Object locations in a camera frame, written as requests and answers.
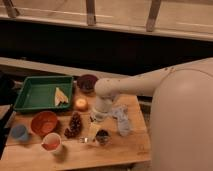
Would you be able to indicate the yellow cheese wedge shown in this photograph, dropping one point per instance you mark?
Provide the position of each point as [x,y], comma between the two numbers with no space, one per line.
[60,97]

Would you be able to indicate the dark grape bunch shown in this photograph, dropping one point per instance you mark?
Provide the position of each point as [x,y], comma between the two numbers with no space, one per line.
[75,126]

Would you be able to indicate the wooden railing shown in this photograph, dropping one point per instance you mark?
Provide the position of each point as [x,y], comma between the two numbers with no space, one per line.
[191,19]

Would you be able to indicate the yellow apple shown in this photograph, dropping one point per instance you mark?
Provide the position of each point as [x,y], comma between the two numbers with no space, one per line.
[81,104]

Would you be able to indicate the blue cup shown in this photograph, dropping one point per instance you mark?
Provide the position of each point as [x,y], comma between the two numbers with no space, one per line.
[20,133]

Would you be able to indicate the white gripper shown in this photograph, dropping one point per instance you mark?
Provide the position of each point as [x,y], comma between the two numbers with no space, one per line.
[99,112]

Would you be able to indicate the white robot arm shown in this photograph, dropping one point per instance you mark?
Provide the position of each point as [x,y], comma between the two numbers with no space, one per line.
[181,112]

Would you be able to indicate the crumpled blue cloth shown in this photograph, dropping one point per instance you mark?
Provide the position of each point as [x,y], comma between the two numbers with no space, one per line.
[123,123]

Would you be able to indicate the dark maroon bowl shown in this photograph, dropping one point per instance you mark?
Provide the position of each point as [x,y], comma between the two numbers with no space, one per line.
[86,83]

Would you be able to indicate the small metal cup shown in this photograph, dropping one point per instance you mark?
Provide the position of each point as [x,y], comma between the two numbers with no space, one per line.
[102,137]

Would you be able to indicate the green plastic tray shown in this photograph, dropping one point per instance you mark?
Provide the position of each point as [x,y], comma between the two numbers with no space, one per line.
[38,93]

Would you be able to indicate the red bowl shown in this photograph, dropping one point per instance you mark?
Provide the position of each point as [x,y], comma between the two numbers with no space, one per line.
[44,122]

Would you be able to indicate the white measuring cup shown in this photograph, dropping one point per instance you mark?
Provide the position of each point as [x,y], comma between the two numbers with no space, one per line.
[52,143]

